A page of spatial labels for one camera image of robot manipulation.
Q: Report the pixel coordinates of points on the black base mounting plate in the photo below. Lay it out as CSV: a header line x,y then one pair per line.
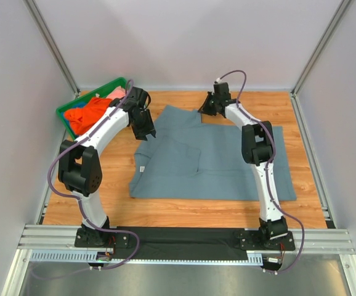
x,y
157,243

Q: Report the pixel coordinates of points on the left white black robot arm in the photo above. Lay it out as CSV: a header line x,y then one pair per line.
x,y
80,170

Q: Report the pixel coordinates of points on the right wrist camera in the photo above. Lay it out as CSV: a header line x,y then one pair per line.
x,y
221,89

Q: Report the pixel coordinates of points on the aluminium corner post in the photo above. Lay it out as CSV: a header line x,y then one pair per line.
x,y
322,44
42,26

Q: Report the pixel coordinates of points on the green plastic bin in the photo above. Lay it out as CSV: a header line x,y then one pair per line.
x,y
102,91

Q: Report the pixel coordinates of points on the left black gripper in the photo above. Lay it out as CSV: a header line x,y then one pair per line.
x,y
143,128

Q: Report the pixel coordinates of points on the left aluminium corner post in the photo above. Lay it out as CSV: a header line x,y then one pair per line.
x,y
42,26

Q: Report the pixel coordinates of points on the aluminium frame rail front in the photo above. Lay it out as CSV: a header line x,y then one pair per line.
x,y
74,260

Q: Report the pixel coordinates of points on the pink t shirt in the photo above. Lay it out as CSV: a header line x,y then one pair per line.
x,y
118,93

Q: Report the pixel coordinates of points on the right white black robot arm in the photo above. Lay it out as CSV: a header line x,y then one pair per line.
x,y
258,150

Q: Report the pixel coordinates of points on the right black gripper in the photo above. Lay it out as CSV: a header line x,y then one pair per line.
x,y
210,105

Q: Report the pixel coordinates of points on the grey-blue t shirt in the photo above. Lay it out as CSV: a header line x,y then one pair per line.
x,y
189,159

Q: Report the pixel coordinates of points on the right aluminium corner post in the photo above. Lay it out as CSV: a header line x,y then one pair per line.
x,y
322,44

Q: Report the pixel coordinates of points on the orange t shirt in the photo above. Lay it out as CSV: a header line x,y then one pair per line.
x,y
81,120

